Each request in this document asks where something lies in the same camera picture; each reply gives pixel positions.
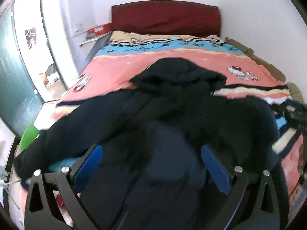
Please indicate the beige woven fan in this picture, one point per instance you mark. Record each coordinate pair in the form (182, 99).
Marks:
(295, 92)

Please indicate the green door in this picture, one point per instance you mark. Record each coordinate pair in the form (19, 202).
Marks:
(20, 105)

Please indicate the wall poster picture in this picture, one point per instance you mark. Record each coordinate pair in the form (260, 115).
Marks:
(31, 37)

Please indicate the brown cardboard beside bed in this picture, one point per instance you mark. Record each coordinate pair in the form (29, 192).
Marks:
(276, 73)

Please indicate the white wall switch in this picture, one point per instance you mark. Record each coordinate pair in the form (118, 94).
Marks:
(78, 28)

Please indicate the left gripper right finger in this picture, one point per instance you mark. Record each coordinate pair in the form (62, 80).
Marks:
(251, 201)

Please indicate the pink Hello Kitty blanket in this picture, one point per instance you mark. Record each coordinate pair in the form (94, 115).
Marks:
(128, 54)

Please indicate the metal drying rack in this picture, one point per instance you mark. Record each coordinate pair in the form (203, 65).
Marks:
(5, 185)

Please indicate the dark navy puffer jacket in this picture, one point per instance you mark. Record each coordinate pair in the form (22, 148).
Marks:
(152, 175)

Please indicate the clutter in hallway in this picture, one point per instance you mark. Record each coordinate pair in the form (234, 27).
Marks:
(50, 76)

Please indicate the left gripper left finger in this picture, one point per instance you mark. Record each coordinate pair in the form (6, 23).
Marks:
(42, 211)

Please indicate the dark red headboard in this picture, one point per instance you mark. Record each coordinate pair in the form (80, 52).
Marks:
(166, 17)

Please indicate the green plastic object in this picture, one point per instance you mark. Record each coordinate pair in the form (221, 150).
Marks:
(29, 135)

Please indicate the red white box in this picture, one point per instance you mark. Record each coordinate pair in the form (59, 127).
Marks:
(100, 29)

